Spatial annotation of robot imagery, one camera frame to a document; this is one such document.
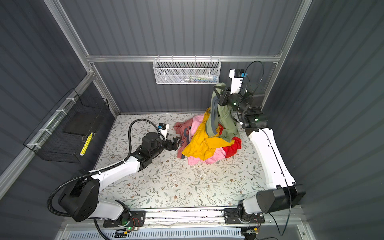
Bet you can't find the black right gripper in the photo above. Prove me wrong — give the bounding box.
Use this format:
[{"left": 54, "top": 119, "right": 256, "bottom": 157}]
[{"left": 213, "top": 85, "right": 247, "bottom": 117}]

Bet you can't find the olive green cloth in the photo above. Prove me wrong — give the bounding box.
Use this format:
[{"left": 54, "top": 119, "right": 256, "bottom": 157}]
[{"left": 206, "top": 83, "right": 239, "bottom": 142}]

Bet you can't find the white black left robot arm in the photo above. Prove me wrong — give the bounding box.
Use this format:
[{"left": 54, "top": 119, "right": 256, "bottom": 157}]
[{"left": 58, "top": 132, "right": 181, "bottom": 225}]

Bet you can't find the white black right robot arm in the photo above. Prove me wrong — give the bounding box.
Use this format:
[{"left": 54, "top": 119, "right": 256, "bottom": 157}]
[{"left": 173, "top": 86, "right": 306, "bottom": 225}]

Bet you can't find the dusty rose cloth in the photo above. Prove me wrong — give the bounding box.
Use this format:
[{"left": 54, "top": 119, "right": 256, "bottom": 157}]
[{"left": 174, "top": 118, "right": 193, "bottom": 159}]

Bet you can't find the yellow cloth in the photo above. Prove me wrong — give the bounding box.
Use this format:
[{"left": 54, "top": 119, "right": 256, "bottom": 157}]
[{"left": 182, "top": 108, "right": 231, "bottom": 161}]

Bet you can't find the light pink cloth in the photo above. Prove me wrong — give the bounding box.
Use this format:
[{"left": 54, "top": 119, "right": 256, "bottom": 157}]
[{"left": 188, "top": 114, "right": 226, "bottom": 166}]

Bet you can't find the red cloth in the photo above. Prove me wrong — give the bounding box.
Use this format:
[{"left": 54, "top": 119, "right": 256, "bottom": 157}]
[{"left": 219, "top": 124, "right": 242, "bottom": 158}]

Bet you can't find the yellow marker pen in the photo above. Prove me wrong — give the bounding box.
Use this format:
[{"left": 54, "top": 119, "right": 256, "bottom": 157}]
[{"left": 80, "top": 133, "right": 94, "bottom": 156}]

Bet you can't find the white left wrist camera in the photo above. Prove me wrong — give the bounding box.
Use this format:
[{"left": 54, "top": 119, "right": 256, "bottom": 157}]
[{"left": 158, "top": 123, "right": 170, "bottom": 139}]

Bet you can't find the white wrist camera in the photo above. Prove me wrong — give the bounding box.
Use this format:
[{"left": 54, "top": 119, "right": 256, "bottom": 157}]
[
  {"left": 229, "top": 69, "right": 245, "bottom": 94},
  {"left": 158, "top": 123, "right": 170, "bottom": 139}
]

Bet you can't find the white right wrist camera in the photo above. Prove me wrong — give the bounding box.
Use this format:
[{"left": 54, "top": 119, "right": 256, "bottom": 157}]
[{"left": 229, "top": 69, "right": 245, "bottom": 94}]

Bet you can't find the white wire wall basket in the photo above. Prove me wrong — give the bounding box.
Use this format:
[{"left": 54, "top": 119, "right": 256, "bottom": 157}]
[{"left": 153, "top": 58, "right": 222, "bottom": 85}]

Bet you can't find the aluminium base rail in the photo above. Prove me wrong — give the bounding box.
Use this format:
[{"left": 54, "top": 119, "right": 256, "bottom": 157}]
[{"left": 141, "top": 205, "right": 307, "bottom": 229}]

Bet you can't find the black wire wall basket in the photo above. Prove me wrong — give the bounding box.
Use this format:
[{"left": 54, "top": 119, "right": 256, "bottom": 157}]
[{"left": 24, "top": 89, "right": 110, "bottom": 164}]

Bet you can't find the black corrugated cable conduit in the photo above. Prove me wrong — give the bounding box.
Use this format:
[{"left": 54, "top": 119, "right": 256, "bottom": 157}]
[{"left": 46, "top": 118, "right": 166, "bottom": 217}]

